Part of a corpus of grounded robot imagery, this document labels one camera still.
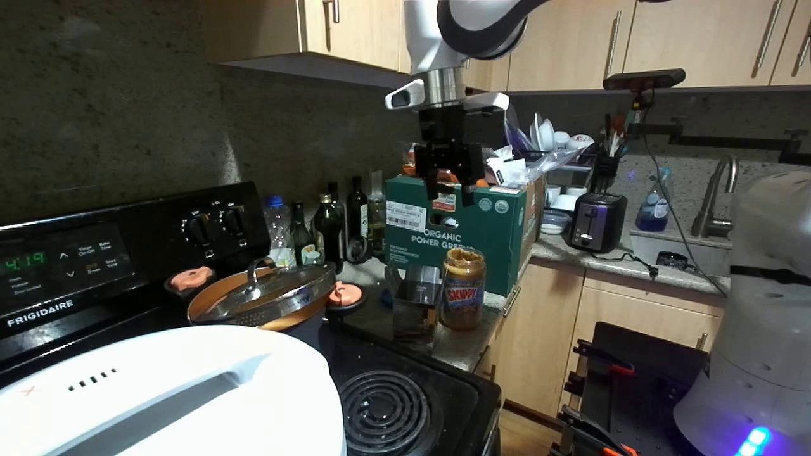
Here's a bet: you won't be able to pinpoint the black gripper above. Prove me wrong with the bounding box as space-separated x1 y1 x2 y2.
414 102 488 216

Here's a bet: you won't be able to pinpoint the green cardboard produce box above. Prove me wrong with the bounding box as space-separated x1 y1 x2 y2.
381 169 550 298

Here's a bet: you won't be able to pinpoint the pale labelled bottle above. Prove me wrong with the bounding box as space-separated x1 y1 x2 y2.
368 166 389 257

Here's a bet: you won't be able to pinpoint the white dishes pile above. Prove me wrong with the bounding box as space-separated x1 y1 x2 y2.
492 112 596 189

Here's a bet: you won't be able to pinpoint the tall black capped bottle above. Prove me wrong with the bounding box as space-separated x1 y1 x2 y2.
343 171 373 260

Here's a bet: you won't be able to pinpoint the peanut butter jar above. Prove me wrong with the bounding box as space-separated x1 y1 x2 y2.
435 246 488 332

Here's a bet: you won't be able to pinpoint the large dark olive oil bottle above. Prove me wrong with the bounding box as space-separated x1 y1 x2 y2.
310 192 350 266

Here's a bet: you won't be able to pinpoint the black toaster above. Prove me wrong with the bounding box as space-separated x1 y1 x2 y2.
561 188 631 255

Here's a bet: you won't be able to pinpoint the black utensil holder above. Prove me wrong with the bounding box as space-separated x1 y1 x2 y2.
587 109 627 195

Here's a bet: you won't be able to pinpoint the slim dark glass bottle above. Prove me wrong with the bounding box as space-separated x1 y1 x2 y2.
288 198 321 255

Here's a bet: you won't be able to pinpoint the small spice jar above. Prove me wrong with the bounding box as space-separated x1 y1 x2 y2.
295 241 327 271

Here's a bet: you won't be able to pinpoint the wooden lower cabinets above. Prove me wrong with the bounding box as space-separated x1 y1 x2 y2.
485 255 729 456

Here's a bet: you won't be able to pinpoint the clear plastic water bottle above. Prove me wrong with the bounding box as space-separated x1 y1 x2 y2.
261 192 298 274

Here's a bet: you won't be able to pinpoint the wooden upper cabinet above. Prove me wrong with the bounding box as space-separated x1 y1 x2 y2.
200 0 417 89

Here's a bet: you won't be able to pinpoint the blue dish soap bottle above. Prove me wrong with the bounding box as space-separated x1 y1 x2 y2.
632 165 673 236

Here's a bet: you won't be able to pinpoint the glass pot lid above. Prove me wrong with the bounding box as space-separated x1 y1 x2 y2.
185 257 340 332

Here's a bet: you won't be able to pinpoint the black electric stove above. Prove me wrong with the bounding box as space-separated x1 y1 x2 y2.
0 179 504 456

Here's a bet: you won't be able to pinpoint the black coil burner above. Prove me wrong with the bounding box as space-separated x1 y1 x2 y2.
337 366 432 456

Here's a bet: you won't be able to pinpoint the metal kitchen faucet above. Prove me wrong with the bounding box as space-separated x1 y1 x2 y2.
688 154 743 241

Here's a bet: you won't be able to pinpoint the black cart platform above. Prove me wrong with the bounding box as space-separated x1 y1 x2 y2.
554 318 715 456

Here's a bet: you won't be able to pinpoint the orange black clamp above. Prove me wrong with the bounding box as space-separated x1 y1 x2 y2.
554 407 645 456

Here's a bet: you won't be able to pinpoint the white rice cooker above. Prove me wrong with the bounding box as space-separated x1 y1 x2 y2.
0 322 350 456

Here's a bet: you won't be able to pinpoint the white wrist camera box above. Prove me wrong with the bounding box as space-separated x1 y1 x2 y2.
381 74 514 113

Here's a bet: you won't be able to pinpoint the black camera boom stand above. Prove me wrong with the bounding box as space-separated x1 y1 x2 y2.
617 86 679 143

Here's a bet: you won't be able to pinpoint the black stereo camera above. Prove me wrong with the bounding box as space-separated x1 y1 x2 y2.
601 66 688 93

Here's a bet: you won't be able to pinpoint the pot with orange handles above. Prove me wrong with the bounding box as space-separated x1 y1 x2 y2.
161 263 368 349

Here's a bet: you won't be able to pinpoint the wooden wall cabinets row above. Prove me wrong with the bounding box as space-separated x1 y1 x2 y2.
461 0 811 93

